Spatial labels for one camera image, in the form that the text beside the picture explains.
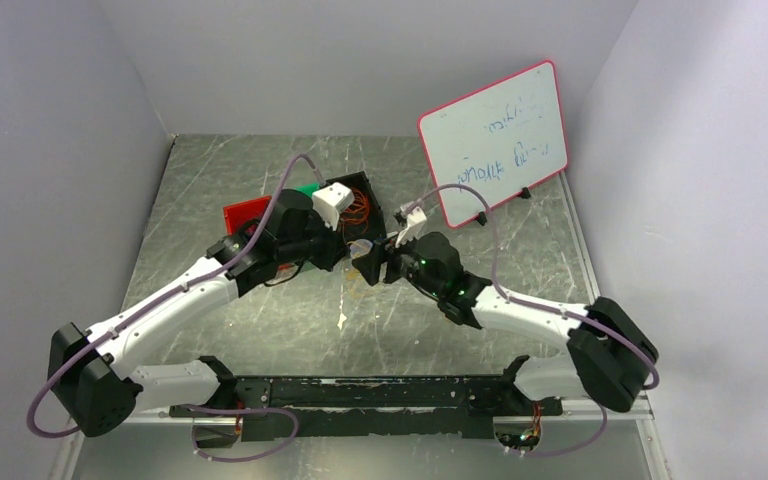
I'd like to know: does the clear round container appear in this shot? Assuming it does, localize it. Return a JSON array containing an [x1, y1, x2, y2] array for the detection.
[[347, 239, 374, 262]]

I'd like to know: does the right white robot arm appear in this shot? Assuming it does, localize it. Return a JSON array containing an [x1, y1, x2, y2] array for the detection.
[[352, 232, 658, 414]]

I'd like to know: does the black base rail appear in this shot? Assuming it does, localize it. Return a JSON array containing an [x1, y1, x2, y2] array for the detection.
[[209, 374, 562, 442]]

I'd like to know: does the white board with red frame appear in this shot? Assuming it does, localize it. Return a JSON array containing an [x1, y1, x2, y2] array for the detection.
[[417, 60, 568, 228]]

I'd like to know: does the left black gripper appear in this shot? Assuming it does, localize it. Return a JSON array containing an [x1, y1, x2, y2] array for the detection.
[[278, 208, 351, 272]]

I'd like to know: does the green plastic bin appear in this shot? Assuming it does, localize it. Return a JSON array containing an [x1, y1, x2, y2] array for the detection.
[[295, 183, 323, 198]]

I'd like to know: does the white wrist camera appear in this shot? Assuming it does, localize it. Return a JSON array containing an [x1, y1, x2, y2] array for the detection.
[[394, 201, 427, 248], [311, 182, 355, 231]]

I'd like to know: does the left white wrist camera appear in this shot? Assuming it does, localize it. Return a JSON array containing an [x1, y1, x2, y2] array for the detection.
[[311, 182, 355, 231]]

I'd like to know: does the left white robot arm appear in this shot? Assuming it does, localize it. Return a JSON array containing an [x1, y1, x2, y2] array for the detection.
[[46, 183, 354, 437]]

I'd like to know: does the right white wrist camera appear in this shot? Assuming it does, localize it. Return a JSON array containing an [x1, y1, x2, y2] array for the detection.
[[394, 201, 427, 248]]

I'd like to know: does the red plastic bin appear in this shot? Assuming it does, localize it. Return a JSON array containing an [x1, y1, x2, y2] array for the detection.
[[222, 195, 271, 237]]

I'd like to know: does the orange cable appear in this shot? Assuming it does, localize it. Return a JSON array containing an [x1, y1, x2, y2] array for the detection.
[[340, 187, 372, 230], [342, 192, 373, 232]]

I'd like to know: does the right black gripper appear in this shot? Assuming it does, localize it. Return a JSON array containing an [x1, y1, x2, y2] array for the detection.
[[352, 225, 444, 298]]

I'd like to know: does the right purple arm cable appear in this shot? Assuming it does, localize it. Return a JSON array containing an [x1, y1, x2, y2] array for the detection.
[[393, 184, 661, 460]]

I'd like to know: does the black plastic bin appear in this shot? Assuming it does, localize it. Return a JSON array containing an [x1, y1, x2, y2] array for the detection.
[[327, 171, 387, 242]]

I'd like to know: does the aluminium frame rail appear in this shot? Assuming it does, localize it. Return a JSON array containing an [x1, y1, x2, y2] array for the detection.
[[559, 397, 654, 425]]

